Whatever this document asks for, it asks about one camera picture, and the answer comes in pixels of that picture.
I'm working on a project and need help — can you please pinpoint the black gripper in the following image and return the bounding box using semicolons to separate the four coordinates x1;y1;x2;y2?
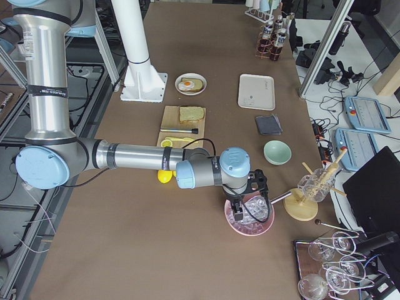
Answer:
225;169;271;223

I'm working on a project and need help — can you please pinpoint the bread slice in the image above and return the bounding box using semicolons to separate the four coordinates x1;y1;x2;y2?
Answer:
181;77;204;93
179;106;205;123

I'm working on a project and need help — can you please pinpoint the white round plate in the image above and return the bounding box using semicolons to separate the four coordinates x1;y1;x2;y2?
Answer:
175;73;207;96

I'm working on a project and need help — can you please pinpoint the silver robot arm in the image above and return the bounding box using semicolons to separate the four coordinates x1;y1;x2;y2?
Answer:
12;1;268;221

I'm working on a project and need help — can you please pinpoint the wine glass rack tray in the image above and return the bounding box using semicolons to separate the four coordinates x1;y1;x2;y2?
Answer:
294;227;394;299

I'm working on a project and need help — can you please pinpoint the white rabbit tray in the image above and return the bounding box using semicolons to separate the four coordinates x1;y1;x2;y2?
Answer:
237;74;276;111

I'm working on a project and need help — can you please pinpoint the pink ice bowl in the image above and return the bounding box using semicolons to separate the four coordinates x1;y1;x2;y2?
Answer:
224;196;275;236

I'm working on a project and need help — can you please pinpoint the steel ice scoop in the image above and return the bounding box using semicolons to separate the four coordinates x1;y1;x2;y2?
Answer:
270;191;292;204

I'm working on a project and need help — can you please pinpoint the wooden mug tree stand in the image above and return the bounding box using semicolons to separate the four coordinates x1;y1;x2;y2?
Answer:
284;148;347;221

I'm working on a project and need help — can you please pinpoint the green ceramic bowl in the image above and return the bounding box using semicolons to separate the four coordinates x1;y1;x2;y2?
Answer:
263;140;292;166

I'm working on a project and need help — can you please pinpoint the glass mug on stand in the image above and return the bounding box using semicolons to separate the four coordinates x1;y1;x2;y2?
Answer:
297;168;335;203

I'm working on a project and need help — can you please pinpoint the grey folded cloth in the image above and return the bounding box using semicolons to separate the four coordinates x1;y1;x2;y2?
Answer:
255;114;283;135

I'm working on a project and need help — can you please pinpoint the steel muddler black cap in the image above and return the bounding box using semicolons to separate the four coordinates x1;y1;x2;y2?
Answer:
160;127;199;134

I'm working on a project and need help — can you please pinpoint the whole yellow lemon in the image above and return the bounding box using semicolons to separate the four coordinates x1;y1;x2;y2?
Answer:
157;170;173;184

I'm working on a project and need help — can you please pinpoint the yellow plastic knife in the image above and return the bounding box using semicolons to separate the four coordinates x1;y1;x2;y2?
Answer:
164;136;194;142

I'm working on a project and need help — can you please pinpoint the wooden cutting board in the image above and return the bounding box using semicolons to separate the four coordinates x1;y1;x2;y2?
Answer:
156;106;206;148

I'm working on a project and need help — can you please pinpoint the halved lemon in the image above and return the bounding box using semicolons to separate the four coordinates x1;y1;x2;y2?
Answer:
160;139;173;148

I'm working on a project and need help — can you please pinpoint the black laptop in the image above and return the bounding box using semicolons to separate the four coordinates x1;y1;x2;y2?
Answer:
343;146;399;234

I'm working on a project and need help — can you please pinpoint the blue teach pendant near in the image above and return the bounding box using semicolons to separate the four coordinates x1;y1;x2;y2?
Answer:
335;128;379;172

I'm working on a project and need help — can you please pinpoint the blue teach pendant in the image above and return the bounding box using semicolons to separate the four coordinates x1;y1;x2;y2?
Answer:
344;96;391;134
335;128;379;172

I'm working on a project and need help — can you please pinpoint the fried egg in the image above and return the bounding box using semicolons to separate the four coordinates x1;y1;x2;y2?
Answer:
178;80;195;91

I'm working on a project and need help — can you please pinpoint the blue teach pendant far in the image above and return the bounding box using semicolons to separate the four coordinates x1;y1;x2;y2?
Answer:
344;96;391;134

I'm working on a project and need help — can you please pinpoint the tea bottle three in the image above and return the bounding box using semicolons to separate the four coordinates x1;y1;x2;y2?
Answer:
269;28;286;61

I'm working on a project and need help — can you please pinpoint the tea bottle one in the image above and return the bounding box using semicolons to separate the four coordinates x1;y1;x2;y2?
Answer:
260;23;274;46

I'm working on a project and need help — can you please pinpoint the tea bottle two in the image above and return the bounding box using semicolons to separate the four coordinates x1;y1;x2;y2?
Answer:
273;15;283;34

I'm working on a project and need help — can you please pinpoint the copper wire bottle rack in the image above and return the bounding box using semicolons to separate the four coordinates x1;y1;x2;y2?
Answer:
256;33;276;58

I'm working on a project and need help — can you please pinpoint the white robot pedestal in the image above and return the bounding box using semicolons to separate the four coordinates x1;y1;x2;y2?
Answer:
112;0;168;103

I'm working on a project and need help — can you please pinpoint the white wire cup rack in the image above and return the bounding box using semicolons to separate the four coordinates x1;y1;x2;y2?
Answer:
245;0;281;23

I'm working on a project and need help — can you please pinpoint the aluminium frame post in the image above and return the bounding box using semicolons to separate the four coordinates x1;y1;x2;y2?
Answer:
299;0;354;99

